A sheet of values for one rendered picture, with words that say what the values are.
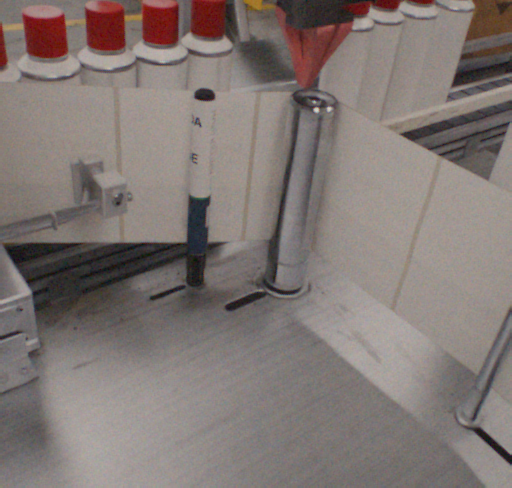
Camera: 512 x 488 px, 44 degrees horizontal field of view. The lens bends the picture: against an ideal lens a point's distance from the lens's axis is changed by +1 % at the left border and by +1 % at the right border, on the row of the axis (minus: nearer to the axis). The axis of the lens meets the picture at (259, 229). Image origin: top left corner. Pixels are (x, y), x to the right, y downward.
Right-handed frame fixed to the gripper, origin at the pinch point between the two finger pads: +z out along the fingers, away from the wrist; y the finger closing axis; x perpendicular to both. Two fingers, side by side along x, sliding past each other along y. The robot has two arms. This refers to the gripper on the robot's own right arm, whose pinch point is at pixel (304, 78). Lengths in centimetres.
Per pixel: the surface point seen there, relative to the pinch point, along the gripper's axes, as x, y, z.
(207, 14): 4.7, -9.0, -5.9
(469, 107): 2.1, 34.4, 11.3
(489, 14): 24, 66, 9
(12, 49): 270, 49, 102
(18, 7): 330, 73, 102
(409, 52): 4.5, 21.2, 2.1
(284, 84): 9.3, 5.5, 5.4
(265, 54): 46, 31, 19
